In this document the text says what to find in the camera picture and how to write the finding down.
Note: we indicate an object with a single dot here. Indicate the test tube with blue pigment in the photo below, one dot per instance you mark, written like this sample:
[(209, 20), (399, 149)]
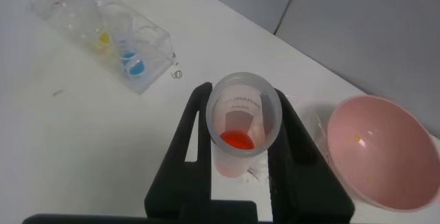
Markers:
[(137, 68)]

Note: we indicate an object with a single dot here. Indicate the pink bowl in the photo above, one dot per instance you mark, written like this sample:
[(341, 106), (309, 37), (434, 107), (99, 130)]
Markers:
[(381, 155)]

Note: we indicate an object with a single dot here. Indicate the test tube with red pigment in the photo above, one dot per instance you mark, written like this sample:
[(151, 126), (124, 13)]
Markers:
[(240, 114)]

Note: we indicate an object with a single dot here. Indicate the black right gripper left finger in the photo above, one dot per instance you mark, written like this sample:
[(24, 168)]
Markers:
[(203, 182)]

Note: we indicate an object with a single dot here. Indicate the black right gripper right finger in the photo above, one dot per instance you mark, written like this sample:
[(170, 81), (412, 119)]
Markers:
[(299, 189)]

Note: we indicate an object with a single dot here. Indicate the clear acrylic test tube rack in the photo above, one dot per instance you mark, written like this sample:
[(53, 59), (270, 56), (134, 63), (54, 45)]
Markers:
[(68, 7)]

